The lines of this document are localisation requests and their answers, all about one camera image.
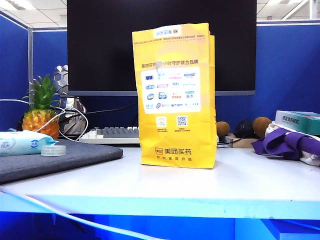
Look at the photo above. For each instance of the yellow paper bag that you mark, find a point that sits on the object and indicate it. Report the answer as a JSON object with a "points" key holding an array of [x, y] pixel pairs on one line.
{"points": [[175, 100]]}

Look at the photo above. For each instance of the white grey keyboard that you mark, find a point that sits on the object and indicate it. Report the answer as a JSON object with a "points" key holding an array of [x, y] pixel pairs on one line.
{"points": [[115, 135]]}

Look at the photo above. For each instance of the brown kiwi fruit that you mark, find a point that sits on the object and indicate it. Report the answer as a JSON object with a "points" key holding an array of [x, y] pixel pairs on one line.
{"points": [[222, 128], [261, 126]]}

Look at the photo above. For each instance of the brown cardboard box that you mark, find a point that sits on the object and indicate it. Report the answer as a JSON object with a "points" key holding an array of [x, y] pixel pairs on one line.
{"points": [[237, 141]]}

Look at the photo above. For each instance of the black computer mouse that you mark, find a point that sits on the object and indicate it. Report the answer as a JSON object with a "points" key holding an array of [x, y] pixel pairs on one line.
{"points": [[243, 128]]}

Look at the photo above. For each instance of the black computer monitor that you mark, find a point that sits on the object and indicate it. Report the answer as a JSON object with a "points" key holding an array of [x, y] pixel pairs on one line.
{"points": [[105, 50]]}

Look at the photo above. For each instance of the silver robot figurine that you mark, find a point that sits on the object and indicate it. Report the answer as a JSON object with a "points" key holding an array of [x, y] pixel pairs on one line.
{"points": [[63, 85]]}

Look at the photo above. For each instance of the clear tape roll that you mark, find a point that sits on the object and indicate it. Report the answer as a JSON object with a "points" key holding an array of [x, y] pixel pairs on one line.
{"points": [[53, 150]]}

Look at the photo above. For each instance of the grey laptop sleeve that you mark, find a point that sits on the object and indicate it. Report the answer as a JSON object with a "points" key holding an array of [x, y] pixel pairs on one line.
{"points": [[50, 162]]}

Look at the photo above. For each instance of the pineapple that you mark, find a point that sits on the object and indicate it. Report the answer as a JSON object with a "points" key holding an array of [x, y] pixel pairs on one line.
{"points": [[41, 112]]}

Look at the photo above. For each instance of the purple cloth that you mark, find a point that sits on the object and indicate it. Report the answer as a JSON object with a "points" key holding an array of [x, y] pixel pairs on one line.
{"points": [[282, 145]]}

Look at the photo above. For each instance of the teal medicine box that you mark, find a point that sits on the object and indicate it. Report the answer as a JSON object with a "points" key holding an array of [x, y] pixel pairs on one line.
{"points": [[297, 121]]}

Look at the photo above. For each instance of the wet wipes pack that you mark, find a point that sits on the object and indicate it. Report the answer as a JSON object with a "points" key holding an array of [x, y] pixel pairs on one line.
{"points": [[17, 143]]}

